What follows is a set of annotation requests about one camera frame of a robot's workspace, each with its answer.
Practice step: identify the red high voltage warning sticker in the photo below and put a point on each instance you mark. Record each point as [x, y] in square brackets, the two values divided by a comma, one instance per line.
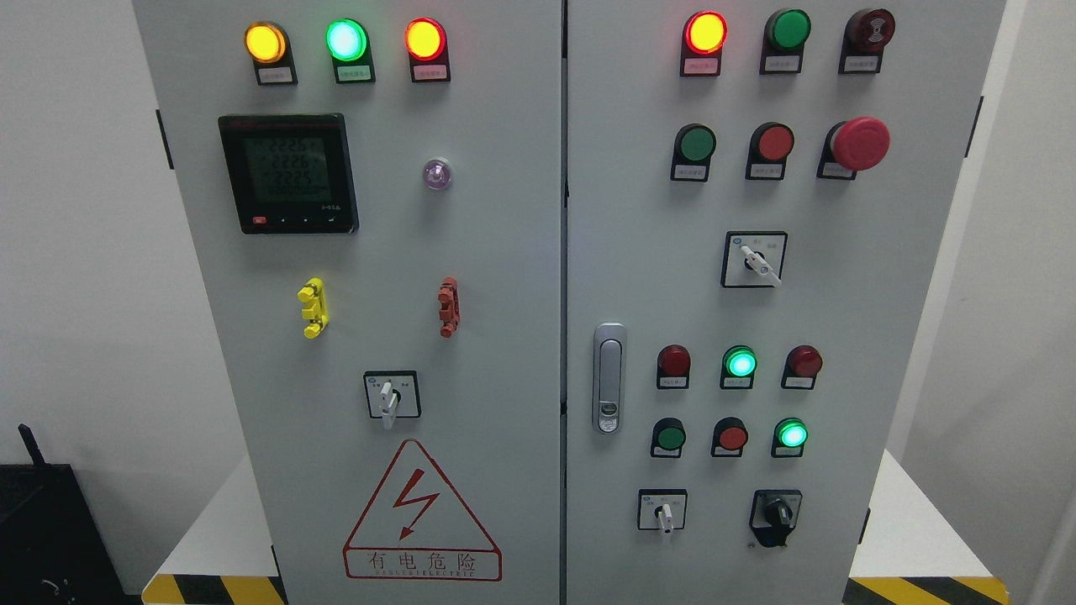
[417, 527]

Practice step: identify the dark red indicator right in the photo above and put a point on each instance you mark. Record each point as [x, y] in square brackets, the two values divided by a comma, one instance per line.
[801, 368]

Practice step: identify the red terminal clip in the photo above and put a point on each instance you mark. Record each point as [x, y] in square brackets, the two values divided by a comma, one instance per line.
[449, 311]

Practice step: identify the yellow terminal clip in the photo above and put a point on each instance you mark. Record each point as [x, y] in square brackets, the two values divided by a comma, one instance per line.
[312, 298]

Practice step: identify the black box with antenna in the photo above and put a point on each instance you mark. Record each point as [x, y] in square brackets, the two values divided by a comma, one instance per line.
[51, 550]

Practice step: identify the silver door handle lock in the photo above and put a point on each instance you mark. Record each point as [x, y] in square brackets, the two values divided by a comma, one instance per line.
[609, 341]

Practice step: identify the red indicator light top left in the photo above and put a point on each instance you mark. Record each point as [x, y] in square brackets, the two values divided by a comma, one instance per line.
[426, 43]

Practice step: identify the red push button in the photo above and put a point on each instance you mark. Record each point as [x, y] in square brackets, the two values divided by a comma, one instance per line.
[729, 437]
[770, 145]

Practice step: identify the grey cabinet door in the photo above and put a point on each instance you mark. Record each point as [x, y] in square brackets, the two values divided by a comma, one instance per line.
[648, 253]
[490, 394]

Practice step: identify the green push button lower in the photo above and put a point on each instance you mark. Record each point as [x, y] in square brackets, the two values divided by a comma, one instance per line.
[668, 438]

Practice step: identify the green push button upper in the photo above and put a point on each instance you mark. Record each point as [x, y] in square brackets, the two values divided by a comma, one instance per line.
[691, 153]

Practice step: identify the red push button upper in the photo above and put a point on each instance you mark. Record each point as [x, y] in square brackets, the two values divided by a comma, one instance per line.
[770, 145]

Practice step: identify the black digital power meter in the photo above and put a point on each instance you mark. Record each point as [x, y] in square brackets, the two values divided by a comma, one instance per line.
[290, 173]

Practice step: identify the yellow indicator light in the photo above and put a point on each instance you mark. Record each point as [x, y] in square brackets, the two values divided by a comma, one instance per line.
[268, 45]

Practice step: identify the white selector switch upper right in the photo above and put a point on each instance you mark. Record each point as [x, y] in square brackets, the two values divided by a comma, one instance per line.
[753, 259]

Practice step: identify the white platform with hazard stripes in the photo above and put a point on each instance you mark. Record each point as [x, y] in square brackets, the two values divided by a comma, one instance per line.
[909, 553]

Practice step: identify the black knob selector switch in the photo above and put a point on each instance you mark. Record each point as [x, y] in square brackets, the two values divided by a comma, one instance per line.
[774, 514]

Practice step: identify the green unlit indicator top right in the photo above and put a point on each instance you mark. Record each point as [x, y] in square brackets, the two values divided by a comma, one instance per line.
[784, 35]

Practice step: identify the green indicator light top left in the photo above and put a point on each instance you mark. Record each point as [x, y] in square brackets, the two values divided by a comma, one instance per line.
[351, 52]

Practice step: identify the red lit indicator right door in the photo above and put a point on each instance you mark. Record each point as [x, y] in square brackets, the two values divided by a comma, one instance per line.
[704, 35]

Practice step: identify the white selector switch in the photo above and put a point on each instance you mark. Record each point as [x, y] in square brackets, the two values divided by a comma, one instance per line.
[753, 259]
[663, 510]

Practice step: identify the right grey cabinet door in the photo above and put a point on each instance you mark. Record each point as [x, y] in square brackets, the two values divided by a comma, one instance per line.
[648, 253]

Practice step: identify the dark red buzzer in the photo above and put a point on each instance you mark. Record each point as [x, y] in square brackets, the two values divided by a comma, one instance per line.
[865, 36]

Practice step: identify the dark red indicator left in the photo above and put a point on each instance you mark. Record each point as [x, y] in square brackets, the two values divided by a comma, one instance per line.
[673, 363]

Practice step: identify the green lit indicator middle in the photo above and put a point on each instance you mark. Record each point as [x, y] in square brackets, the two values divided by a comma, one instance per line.
[739, 367]

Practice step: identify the dark red indicator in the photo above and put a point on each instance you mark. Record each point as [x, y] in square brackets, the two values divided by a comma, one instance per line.
[801, 368]
[673, 363]

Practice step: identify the left grey cabinet door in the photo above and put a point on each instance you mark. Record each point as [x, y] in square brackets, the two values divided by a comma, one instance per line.
[490, 394]

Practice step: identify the green lit push button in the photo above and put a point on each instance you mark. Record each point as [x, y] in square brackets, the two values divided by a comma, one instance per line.
[789, 437]

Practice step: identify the white rotary light switch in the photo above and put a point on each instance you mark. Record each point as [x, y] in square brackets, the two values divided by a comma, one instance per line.
[392, 395]

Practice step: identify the white selector switch lower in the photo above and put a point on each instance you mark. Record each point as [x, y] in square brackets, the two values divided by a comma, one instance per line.
[663, 510]

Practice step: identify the red push button lower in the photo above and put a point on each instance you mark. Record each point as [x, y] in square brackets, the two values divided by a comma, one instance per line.
[729, 437]

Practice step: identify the clear small lamp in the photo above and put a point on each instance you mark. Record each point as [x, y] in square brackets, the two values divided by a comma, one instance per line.
[437, 173]

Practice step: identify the red emergency stop button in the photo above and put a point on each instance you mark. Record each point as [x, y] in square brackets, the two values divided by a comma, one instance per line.
[852, 146]

